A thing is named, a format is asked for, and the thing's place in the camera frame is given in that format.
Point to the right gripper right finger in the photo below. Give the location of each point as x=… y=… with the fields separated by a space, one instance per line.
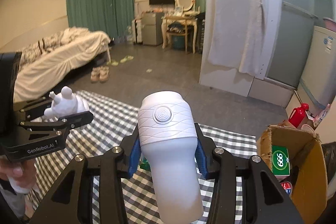
x=204 y=155

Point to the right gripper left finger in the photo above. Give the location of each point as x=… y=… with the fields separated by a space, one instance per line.
x=131 y=155

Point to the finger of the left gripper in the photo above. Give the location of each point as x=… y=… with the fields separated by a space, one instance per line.
x=31 y=109
x=74 y=121

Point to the white bear figurine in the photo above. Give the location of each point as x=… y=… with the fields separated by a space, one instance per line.
x=65 y=103

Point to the person's left hand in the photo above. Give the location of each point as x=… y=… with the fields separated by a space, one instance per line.
x=24 y=173

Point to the bed with white sheet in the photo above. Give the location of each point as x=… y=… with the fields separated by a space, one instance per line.
x=46 y=62

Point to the pair of beige sneakers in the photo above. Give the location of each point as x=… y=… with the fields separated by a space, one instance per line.
x=100 y=74

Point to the green slipper pair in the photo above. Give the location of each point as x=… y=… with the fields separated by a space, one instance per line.
x=115 y=63

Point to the green 666 box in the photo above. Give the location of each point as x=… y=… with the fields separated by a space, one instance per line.
x=280 y=162

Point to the red thermos jug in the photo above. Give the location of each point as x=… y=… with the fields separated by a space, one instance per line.
x=298 y=114

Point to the brown cardboard box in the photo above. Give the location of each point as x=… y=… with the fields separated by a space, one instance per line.
x=307 y=163

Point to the small grey fridge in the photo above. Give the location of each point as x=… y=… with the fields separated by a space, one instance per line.
x=152 y=28

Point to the green curtain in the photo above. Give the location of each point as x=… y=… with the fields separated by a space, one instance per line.
x=111 y=16

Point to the wooden chair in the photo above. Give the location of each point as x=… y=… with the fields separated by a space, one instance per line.
x=178 y=33

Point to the white washing machine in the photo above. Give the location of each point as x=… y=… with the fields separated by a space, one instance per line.
x=317 y=82

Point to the cream dressing table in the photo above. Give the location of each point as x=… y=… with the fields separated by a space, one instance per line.
x=192 y=21

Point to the white hanging towel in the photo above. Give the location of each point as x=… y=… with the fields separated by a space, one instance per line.
x=238 y=35

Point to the pink plastic basin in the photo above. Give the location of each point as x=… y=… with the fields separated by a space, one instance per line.
x=330 y=24

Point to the frosted glass sliding door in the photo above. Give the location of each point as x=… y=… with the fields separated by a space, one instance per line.
x=297 y=20

